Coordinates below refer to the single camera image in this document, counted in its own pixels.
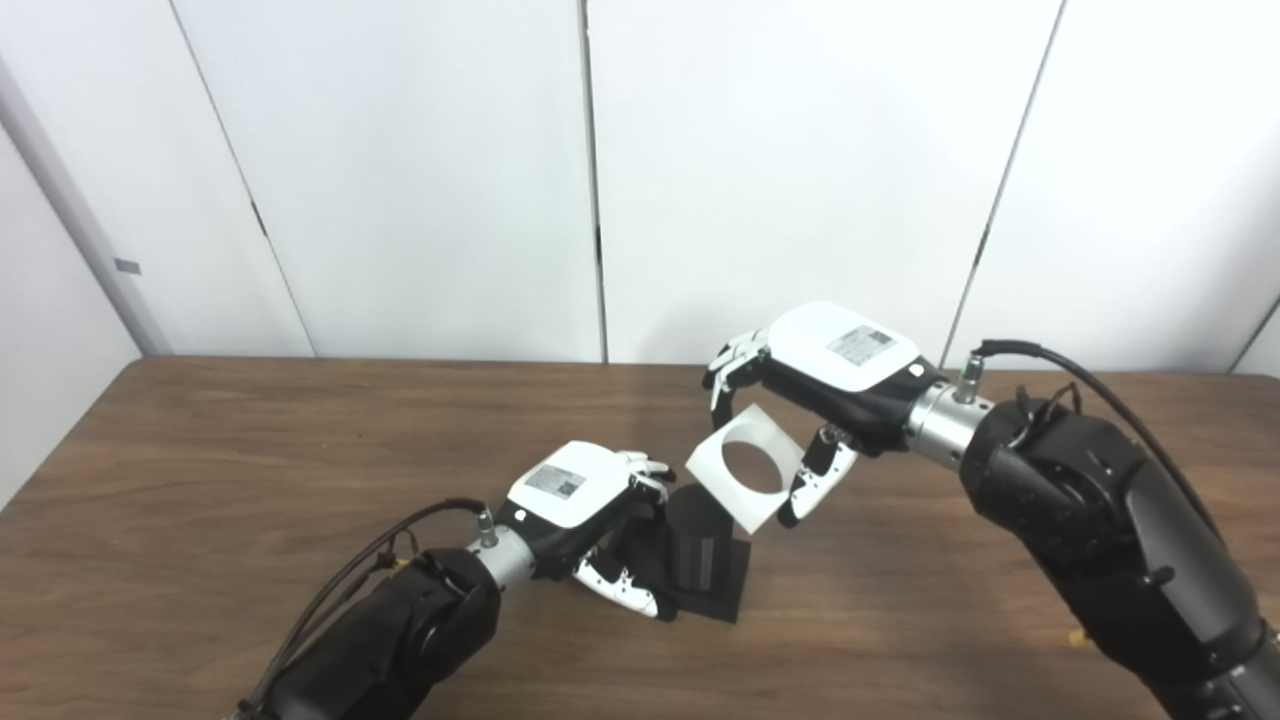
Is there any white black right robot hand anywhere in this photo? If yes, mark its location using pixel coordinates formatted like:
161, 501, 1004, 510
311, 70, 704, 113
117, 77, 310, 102
702, 301, 946, 529

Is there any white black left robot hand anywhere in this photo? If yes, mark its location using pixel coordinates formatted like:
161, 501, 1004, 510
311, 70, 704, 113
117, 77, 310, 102
495, 441, 678, 621

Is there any black peg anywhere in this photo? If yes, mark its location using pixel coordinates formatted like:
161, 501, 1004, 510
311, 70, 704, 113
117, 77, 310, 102
640, 483, 753, 624

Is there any white square piece with hole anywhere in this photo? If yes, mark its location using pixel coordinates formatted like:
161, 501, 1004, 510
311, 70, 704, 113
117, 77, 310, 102
685, 403, 806, 536

